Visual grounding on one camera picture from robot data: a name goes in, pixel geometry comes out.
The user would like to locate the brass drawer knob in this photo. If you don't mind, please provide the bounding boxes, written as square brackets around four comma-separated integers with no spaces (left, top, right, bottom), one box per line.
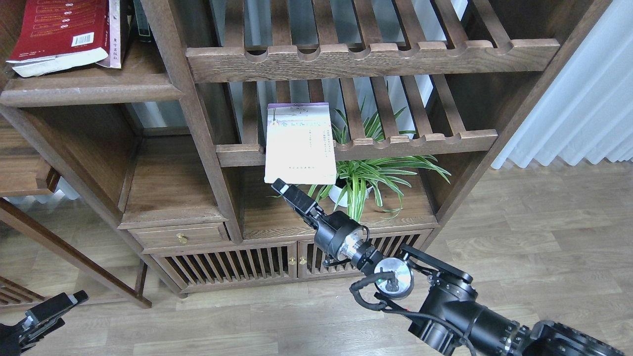
[176,233,188,245]

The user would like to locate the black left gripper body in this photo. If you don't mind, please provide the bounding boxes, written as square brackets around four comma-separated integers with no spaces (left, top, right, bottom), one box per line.
[0,317,65,356]

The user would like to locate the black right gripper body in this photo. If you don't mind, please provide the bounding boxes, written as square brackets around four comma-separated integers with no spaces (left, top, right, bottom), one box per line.
[299,210,369,262]

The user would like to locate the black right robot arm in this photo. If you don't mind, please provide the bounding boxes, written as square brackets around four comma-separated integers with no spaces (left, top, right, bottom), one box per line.
[272,179,622,356]

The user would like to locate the green spider plant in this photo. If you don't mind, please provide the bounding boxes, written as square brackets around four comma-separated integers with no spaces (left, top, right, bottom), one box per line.
[308,123,450,220]

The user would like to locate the white plant pot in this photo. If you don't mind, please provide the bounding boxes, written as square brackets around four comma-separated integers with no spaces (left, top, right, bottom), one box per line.
[328,183,373,211]

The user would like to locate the green spine book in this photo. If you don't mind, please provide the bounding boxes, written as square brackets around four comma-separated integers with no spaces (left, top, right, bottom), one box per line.
[133,0,155,43]

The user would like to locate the dark maroon hardcover book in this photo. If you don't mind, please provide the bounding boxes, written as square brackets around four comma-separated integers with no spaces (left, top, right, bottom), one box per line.
[97,0,133,68]

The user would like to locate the white pleated curtain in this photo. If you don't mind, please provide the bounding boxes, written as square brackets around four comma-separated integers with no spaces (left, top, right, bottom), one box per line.
[492,0,633,169]

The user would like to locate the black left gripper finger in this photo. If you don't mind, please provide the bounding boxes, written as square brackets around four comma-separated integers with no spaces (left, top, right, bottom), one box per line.
[25,290,89,324]

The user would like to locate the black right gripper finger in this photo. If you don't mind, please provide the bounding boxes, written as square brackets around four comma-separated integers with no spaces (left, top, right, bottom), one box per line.
[271,178,319,218]

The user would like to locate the dark wooden bookshelf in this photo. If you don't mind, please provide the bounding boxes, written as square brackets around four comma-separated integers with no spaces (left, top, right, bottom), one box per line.
[1,0,611,295]

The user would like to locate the white lavender paperback book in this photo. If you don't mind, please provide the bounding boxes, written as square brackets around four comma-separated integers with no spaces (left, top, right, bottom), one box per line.
[264,103,337,185]

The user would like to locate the red paperback book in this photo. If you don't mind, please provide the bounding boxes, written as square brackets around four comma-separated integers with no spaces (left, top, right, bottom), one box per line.
[7,0,109,77]

